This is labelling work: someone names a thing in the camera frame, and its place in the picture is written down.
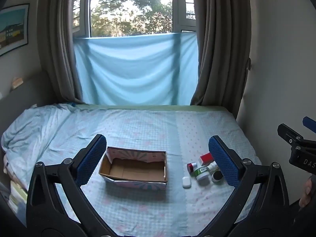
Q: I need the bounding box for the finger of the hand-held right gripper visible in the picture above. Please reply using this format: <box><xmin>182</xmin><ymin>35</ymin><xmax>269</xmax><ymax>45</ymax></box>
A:
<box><xmin>277</xmin><ymin>123</ymin><xmax>305</xmax><ymax>144</ymax></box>
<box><xmin>303</xmin><ymin>116</ymin><xmax>316</xmax><ymax>129</ymax></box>

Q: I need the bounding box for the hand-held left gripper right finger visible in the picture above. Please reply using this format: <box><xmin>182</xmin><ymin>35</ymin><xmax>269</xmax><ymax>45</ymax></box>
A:
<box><xmin>208</xmin><ymin>135</ymin><xmax>290</xmax><ymax>237</ymax></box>

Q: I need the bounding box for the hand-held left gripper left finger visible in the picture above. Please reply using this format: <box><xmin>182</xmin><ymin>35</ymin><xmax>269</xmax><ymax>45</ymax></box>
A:
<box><xmin>26</xmin><ymin>134</ymin><xmax>116</xmax><ymax>237</ymax></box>

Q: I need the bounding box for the round black tin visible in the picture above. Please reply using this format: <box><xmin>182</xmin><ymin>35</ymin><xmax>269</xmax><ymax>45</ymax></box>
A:
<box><xmin>211</xmin><ymin>170</ymin><xmax>225</xmax><ymax>184</ymax></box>

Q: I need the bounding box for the small red box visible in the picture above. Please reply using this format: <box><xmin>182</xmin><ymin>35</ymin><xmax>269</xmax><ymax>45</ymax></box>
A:
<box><xmin>199</xmin><ymin>152</ymin><xmax>214</xmax><ymax>166</ymax></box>

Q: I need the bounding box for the green-label jar with white lid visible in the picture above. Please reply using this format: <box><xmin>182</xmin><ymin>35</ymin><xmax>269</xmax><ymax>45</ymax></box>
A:
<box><xmin>193</xmin><ymin>166</ymin><xmax>210</xmax><ymax>186</ymax></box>

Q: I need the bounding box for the cardboard box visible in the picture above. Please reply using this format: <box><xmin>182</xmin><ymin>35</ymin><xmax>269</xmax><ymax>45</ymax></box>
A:
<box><xmin>99</xmin><ymin>146</ymin><xmax>168</xmax><ymax>191</ymax></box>

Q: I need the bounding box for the person's right hand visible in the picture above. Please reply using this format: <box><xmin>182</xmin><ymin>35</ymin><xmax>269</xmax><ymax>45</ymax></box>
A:
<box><xmin>299</xmin><ymin>175</ymin><xmax>316</xmax><ymax>208</ymax></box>

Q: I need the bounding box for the white plastic bottle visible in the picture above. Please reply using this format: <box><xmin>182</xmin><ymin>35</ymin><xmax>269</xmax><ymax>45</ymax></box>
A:
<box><xmin>206</xmin><ymin>162</ymin><xmax>219</xmax><ymax>174</ymax></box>

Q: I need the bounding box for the crumpled light blue quilt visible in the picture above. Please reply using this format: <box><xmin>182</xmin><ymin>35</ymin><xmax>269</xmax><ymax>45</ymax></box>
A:
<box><xmin>1</xmin><ymin>104</ymin><xmax>82</xmax><ymax>165</ymax></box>

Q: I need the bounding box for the stack of books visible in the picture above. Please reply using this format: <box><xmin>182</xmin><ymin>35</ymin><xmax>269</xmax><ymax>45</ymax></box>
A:
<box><xmin>8</xmin><ymin>180</ymin><xmax>28</xmax><ymax>215</ymax></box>

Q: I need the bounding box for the light blue window cloth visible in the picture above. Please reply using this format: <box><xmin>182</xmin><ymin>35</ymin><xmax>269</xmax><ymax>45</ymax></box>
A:
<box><xmin>73</xmin><ymin>33</ymin><xmax>199</xmax><ymax>106</ymax></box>

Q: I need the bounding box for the grey-brown curtain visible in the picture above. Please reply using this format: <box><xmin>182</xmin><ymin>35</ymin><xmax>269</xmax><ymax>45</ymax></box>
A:
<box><xmin>190</xmin><ymin>0</ymin><xmax>253</xmax><ymax>107</ymax></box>
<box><xmin>37</xmin><ymin>0</ymin><xmax>86</xmax><ymax>104</ymax></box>

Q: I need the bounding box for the framed wall poster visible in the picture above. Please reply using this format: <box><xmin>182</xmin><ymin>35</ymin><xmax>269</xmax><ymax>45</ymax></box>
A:
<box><xmin>0</xmin><ymin>3</ymin><xmax>30</xmax><ymax>56</ymax></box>

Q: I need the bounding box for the window with grey frame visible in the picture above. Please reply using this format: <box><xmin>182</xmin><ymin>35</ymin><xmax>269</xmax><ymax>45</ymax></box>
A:
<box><xmin>72</xmin><ymin>0</ymin><xmax>198</xmax><ymax>39</ymax></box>

